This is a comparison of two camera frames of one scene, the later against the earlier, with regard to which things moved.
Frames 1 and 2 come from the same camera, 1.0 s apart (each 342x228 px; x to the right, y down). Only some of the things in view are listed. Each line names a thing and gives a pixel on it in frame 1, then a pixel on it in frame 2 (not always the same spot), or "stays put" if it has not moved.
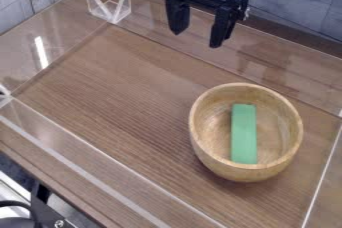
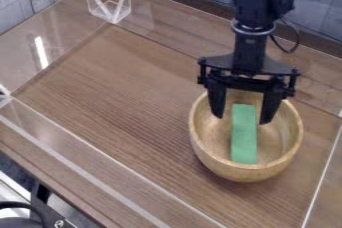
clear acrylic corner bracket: x=109 y=11 stays put
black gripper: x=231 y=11 → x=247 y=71
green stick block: x=243 y=134 stays put
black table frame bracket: x=42 y=215 stays put
